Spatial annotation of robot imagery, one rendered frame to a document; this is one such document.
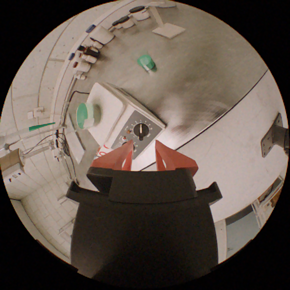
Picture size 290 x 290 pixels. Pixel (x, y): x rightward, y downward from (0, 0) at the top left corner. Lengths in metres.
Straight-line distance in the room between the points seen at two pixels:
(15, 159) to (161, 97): 0.68
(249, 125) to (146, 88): 0.31
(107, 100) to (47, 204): 2.57
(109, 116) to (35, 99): 0.64
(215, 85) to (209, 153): 0.17
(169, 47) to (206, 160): 0.33
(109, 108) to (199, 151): 0.23
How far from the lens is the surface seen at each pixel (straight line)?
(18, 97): 0.75
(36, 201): 2.71
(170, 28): 0.38
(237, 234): 2.83
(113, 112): 0.18
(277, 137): 0.40
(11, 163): 0.62
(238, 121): 0.27
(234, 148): 0.28
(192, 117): 0.22
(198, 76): 0.25
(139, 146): 0.21
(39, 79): 0.68
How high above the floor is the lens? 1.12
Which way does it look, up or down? 62 degrees down
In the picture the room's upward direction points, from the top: 124 degrees counter-clockwise
